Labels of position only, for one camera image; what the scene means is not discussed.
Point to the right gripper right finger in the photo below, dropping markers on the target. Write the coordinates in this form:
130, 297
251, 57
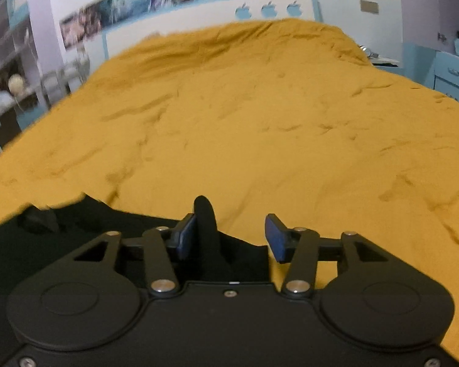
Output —
302, 249

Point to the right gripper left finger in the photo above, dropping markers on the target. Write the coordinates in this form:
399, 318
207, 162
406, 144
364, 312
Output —
94, 272

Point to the black garment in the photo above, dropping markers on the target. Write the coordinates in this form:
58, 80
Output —
34, 238

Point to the blue white dresser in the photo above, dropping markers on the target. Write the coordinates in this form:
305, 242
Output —
437, 70

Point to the purple shelf unit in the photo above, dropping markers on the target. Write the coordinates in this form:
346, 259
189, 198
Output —
32, 79

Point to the white blue headboard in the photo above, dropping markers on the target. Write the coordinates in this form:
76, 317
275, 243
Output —
203, 14

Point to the wall photo posters strip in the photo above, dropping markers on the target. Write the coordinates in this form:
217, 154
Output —
86, 22

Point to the wall light switch plate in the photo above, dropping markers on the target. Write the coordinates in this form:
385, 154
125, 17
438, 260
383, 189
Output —
371, 7

